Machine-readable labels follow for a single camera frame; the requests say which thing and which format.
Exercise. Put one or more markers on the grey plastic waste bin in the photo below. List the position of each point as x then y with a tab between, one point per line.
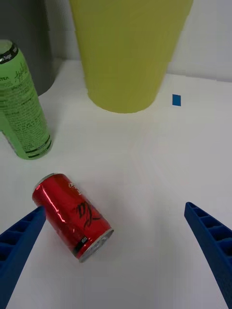
26	36

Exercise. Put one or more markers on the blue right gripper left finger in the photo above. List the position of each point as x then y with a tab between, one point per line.
17	246

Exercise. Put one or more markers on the yellow-green plastic waste bin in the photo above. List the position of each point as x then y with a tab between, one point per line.
125	55

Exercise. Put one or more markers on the light green drink can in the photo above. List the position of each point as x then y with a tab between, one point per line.
21	106

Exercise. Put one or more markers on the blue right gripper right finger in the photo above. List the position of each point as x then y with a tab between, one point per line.
217	243

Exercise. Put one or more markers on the red drink can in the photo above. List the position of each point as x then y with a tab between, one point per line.
70	214

